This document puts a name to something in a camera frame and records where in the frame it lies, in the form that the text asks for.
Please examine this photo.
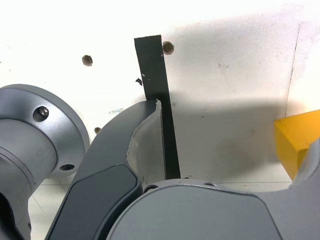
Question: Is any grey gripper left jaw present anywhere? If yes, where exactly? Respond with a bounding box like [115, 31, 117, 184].
[46, 98, 166, 240]

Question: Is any yellow cube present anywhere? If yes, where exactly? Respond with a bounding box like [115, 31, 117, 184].
[273, 109, 320, 182]

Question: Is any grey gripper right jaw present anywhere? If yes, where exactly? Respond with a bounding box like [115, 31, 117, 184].
[106, 139, 320, 240]

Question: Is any black tape strip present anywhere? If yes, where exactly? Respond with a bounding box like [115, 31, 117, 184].
[134, 34, 181, 180]

